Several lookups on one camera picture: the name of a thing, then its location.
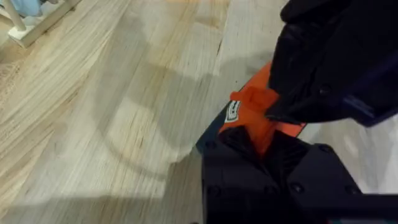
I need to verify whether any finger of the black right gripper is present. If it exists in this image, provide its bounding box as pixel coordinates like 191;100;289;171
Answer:
340;55;398;128
264;23;354;126

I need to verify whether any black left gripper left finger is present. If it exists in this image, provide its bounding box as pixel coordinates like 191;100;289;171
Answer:
201;125;281;224

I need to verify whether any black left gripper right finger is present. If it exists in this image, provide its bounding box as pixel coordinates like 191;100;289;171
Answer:
264;133;363;224

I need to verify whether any orange soft zip bag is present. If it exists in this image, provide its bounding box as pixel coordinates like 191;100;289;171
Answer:
195;60;307;156

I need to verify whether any pale wooden peg rack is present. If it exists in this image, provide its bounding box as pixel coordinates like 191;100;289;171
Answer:
0;0;83;49

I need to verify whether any light blue cup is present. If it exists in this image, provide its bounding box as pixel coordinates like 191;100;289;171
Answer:
9;0;44;18

